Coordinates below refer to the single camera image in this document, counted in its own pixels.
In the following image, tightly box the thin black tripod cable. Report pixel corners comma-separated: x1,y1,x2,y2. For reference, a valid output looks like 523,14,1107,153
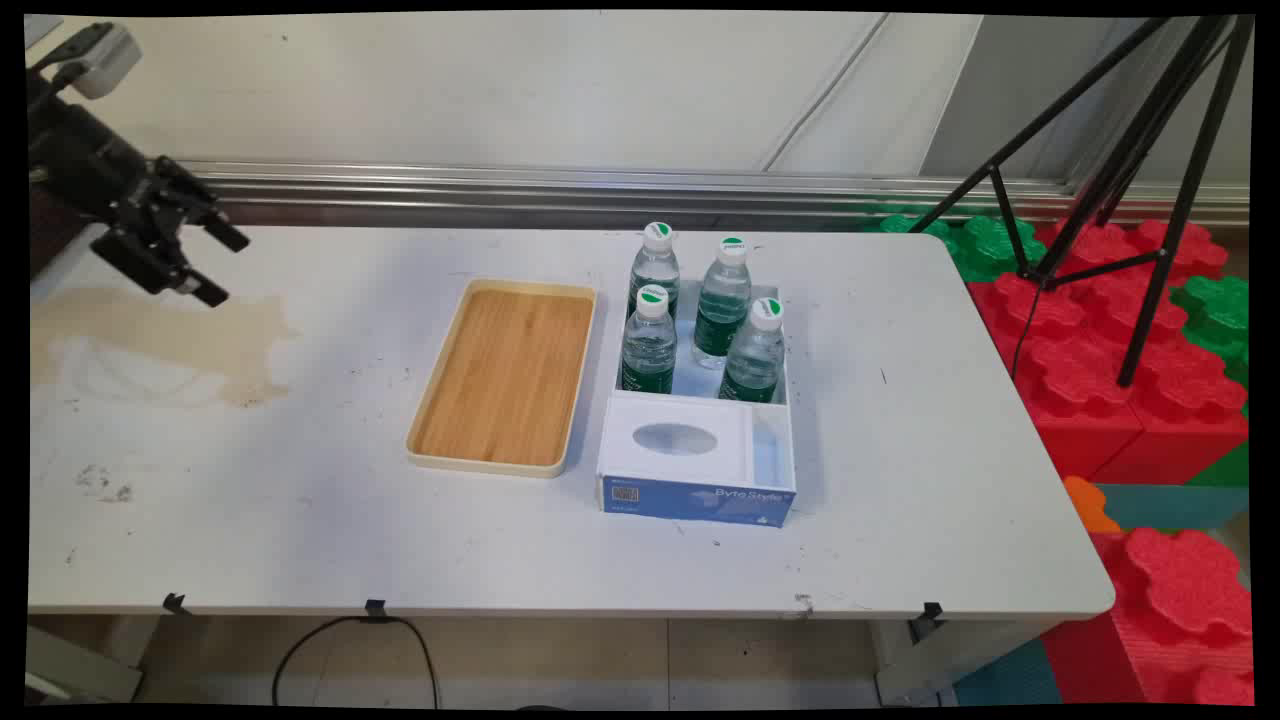
1010,283,1046,383

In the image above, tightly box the green foam block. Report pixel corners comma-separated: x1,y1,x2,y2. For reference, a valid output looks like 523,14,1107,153
866,212,1049,284
1170,275,1251,389

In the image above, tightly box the black tripod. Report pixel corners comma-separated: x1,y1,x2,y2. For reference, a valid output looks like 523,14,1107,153
905,15,1256,389

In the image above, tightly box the white table leg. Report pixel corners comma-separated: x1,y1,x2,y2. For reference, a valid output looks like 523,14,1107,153
868,618,1061,709

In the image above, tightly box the bamboo tray cream rim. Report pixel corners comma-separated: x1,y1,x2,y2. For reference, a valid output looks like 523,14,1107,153
405,278,599,479

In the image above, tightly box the water bottle green label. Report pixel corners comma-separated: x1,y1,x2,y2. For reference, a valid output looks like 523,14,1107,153
692,237,754,371
628,222,683,321
620,284,679,394
717,297,788,404

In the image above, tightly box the teal foam mat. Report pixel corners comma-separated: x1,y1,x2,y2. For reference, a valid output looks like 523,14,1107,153
1095,484,1251,533

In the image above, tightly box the large red foam block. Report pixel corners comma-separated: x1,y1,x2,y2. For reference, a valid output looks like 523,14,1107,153
966,220,1250,487

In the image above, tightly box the orange foam piece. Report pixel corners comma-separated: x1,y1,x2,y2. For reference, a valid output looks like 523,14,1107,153
1062,476,1123,534

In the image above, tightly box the white box blue side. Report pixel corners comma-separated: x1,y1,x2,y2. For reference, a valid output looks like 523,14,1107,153
596,272,799,529

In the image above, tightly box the aluminium rail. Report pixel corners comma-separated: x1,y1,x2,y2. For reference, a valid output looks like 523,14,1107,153
160,158,1251,227

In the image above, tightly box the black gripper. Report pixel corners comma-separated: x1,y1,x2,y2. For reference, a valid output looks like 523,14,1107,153
28,95,252,309

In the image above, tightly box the black floor cable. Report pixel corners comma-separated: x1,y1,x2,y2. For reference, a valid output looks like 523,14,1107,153
272,615,442,709

